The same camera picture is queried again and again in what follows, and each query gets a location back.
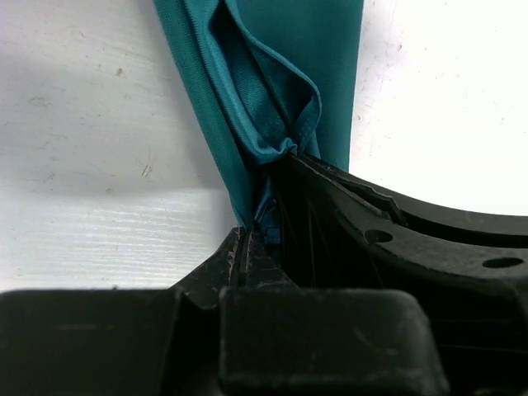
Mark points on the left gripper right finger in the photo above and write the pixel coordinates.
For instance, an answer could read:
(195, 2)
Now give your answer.
(276, 338)

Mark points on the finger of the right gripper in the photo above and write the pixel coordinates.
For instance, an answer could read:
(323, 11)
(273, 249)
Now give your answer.
(467, 270)

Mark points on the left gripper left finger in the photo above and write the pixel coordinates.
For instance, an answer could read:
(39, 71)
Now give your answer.
(115, 341)

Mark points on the teal cloth napkin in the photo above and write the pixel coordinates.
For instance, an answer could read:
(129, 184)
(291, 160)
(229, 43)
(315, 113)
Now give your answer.
(266, 79)

